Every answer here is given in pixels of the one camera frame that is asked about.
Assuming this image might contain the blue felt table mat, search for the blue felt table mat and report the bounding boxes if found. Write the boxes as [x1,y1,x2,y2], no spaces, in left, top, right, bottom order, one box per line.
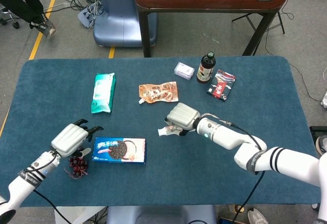
[0,56,321,208]

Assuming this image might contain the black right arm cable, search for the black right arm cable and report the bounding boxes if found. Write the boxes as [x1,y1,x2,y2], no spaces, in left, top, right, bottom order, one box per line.
[221,120,267,223]

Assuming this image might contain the black tripod stand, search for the black tripod stand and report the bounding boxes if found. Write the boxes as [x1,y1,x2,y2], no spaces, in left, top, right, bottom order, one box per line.
[231,11,286,35]

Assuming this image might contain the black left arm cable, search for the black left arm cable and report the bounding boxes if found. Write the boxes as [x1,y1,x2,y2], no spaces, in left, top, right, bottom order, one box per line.
[24,151,74,224]

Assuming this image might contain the black swivel stool base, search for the black swivel stool base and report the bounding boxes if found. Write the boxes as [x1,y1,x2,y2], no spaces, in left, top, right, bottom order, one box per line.
[0,6,20,30]

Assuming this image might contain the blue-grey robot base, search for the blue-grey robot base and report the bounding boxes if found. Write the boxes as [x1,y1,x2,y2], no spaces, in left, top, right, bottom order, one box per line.
[93,0,158,48]

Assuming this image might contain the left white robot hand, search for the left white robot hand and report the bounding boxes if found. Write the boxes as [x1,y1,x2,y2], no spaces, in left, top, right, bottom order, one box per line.
[50,118,104,158]

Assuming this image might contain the clear plastic card case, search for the clear plastic card case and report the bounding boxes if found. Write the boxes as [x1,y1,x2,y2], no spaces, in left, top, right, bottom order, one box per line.
[174,62,195,81]

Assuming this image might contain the small white printed tube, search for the small white printed tube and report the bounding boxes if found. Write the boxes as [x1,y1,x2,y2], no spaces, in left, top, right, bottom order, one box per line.
[163,123,181,137]

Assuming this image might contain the green wet wipes pack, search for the green wet wipes pack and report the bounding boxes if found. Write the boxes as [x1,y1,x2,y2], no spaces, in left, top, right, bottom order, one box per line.
[90,72,116,114]

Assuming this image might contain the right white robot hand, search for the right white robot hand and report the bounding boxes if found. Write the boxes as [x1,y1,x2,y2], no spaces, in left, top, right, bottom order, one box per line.
[165,102,201,137]

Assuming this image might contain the thin black floor cable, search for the thin black floor cable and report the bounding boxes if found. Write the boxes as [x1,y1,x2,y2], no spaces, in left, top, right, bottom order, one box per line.
[264,4,327,102]

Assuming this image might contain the blue Oreo cookie box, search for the blue Oreo cookie box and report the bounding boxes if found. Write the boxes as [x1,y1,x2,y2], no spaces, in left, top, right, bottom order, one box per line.
[92,137,147,165]

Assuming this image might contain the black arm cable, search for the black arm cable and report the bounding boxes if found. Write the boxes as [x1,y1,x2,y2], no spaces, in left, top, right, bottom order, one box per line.
[221,120,267,223]
[24,151,74,224]

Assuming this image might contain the blue own robot base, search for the blue own robot base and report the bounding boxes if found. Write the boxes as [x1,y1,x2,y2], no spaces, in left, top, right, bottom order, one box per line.
[106,205,218,224]

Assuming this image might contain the grey sneaker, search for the grey sneaker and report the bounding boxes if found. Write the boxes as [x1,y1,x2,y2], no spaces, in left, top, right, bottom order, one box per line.
[247,207,269,224]

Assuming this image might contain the dark red-white card box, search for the dark red-white card box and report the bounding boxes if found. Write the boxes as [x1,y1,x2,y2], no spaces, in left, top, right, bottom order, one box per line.
[206,69,237,102]

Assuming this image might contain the orange spout pouch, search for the orange spout pouch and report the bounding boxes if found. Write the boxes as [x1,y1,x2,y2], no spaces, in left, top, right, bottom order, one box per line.
[138,81,179,105]

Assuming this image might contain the dark glass sauce bottle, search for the dark glass sauce bottle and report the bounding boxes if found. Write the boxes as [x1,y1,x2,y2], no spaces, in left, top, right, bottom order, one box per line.
[196,51,217,84]

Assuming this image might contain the black floor box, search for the black floor box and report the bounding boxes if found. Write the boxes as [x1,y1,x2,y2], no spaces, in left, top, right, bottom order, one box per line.
[309,125,327,143]

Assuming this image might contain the brown wooden game table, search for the brown wooden game table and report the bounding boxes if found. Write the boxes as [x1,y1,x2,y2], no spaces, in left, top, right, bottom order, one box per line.
[134,0,289,58]

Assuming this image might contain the dark red grape bunch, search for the dark red grape bunch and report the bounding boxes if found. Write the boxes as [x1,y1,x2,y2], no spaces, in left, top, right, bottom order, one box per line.
[63,147,89,180]

